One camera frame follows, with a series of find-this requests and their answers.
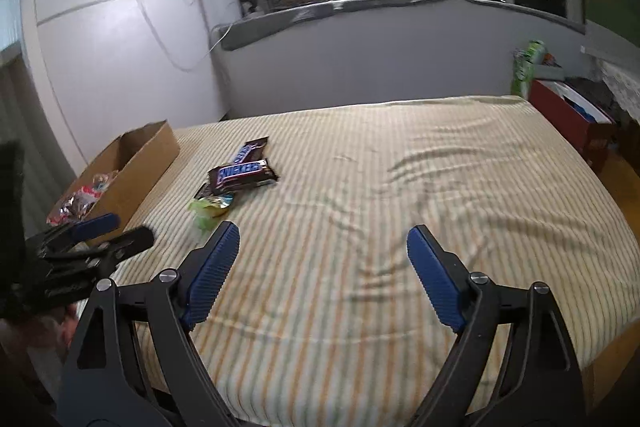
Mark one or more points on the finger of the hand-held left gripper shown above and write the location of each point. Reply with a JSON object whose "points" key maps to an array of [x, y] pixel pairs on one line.
{"points": [[95, 224], [125, 243]]}

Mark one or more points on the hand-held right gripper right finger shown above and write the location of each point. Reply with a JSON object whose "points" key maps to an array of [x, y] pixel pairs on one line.
{"points": [[435, 282]]}

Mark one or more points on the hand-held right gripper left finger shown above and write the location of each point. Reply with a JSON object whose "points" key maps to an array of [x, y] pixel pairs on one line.
{"points": [[212, 272]]}

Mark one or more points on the dark candy with red twists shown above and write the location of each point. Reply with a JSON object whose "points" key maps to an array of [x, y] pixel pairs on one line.
{"points": [[70, 205]]}

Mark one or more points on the clear round candy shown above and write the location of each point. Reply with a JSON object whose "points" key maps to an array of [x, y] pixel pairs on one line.
{"points": [[103, 182]]}

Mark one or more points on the light green candy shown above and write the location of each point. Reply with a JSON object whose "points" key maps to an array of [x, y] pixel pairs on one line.
{"points": [[202, 217]]}

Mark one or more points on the shallow cardboard box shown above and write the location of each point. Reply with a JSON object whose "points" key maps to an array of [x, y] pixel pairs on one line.
{"points": [[135, 177]]}

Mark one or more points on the round green candy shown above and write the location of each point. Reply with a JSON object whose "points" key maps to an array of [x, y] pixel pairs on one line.
{"points": [[222, 202]]}

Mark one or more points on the long brown chocolate bar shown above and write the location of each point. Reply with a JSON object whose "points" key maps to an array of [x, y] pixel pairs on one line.
{"points": [[242, 174]]}

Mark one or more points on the short brown chocolate bar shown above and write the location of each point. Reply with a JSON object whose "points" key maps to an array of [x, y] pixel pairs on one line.
{"points": [[251, 151]]}

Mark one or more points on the person's left hand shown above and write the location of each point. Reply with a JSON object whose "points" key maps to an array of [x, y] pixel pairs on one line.
{"points": [[52, 332]]}

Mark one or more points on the striped bed sheet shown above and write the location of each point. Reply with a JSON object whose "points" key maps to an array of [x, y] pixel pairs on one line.
{"points": [[350, 207]]}

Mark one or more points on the white wardrobe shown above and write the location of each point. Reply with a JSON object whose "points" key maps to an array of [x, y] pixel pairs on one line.
{"points": [[125, 72]]}

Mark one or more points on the red box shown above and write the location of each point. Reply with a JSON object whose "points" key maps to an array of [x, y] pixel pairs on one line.
{"points": [[560, 117]]}

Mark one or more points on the green gift bag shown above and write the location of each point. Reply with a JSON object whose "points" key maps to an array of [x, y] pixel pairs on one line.
{"points": [[522, 72]]}

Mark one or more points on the dark cloth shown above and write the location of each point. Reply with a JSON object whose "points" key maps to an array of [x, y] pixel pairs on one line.
{"points": [[590, 94]]}

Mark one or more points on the grey windowsill cushion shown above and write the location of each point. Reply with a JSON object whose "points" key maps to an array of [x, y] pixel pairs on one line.
{"points": [[280, 24]]}

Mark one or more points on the white lace cloth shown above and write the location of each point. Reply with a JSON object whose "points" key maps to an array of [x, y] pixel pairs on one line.
{"points": [[620, 82]]}

